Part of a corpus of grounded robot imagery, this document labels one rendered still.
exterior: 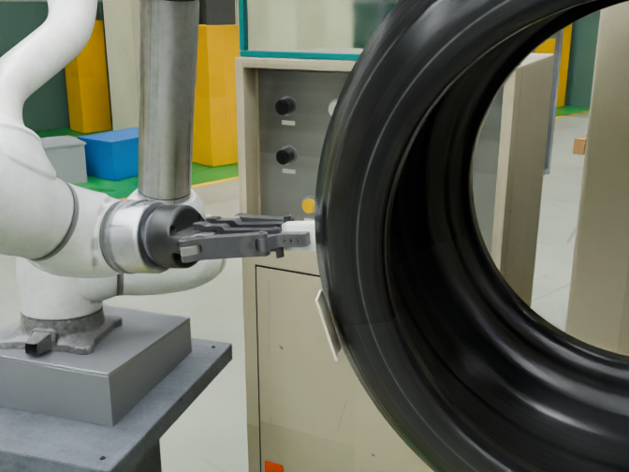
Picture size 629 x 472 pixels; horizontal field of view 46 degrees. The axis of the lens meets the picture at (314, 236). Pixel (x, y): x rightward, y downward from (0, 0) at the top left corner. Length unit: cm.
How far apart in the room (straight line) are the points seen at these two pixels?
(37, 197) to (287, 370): 91
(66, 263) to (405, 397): 45
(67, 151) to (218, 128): 130
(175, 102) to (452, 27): 83
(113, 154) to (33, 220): 536
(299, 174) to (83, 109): 721
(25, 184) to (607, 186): 67
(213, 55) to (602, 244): 569
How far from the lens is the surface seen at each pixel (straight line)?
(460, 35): 58
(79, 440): 139
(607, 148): 95
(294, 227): 79
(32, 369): 145
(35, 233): 86
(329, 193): 65
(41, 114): 903
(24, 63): 99
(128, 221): 88
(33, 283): 146
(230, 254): 80
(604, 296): 100
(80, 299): 146
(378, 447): 162
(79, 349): 145
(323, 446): 168
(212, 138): 655
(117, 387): 139
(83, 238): 90
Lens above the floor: 137
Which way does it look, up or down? 17 degrees down
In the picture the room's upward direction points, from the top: straight up
